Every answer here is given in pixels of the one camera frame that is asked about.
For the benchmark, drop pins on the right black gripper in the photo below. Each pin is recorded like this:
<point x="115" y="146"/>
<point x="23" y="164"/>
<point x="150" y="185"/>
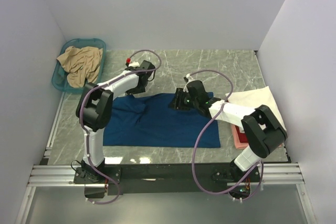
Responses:
<point x="177" y="104"/>

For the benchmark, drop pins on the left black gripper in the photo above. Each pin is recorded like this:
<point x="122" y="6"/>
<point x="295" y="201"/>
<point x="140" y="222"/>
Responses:
<point x="134" y="91"/>

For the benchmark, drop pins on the blue t-shirt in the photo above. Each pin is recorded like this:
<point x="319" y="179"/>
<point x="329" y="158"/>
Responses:
<point x="148" y="121"/>

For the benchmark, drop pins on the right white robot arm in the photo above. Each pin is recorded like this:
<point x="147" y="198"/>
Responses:
<point x="263" y="130"/>

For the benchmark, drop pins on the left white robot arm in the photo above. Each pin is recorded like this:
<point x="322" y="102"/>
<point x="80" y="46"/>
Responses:
<point x="95" y="108"/>

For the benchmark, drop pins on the beige t-shirt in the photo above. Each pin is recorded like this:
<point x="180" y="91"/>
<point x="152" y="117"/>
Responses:
<point x="81" y="64"/>

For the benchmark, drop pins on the folded red t-shirt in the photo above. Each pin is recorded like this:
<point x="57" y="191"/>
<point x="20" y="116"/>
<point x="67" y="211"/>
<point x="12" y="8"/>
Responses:
<point x="241" y="135"/>

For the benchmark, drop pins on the folded white t-shirt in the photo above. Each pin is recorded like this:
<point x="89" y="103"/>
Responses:
<point x="256" y="98"/>

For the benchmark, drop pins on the folded pink t-shirt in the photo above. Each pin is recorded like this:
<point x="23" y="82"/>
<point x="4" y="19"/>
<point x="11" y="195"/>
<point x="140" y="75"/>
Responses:
<point x="238" y="145"/>

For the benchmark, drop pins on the teal plastic basket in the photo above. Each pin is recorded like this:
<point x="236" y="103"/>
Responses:
<point x="59" y="78"/>

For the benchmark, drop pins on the black base beam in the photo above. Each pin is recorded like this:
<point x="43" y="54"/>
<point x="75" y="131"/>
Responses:
<point x="159" y="178"/>

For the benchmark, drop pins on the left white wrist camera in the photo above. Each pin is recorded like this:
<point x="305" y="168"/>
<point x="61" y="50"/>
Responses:
<point x="131" y="64"/>

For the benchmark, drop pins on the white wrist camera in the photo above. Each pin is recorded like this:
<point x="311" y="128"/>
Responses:
<point x="131" y="64"/>
<point x="188" y="78"/>

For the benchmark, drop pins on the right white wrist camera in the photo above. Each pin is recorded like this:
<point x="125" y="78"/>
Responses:
<point x="188" y="78"/>

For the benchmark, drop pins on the aluminium frame rail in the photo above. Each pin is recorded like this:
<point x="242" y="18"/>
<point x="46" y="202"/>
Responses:
<point x="66" y="143"/>

